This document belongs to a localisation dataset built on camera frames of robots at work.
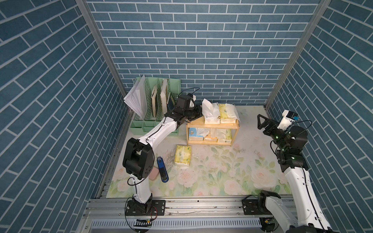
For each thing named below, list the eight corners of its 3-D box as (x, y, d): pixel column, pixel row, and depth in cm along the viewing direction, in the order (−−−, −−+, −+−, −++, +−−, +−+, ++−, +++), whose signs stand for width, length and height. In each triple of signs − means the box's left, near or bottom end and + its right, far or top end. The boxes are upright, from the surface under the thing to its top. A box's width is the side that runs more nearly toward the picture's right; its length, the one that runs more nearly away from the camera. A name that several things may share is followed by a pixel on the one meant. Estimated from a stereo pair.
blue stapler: (163, 183, 84) (162, 181, 80) (156, 161, 92) (155, 158, 89) (170, 180, 85) (169, 178, 81) (162, 158, 94) (161, 155, 90)
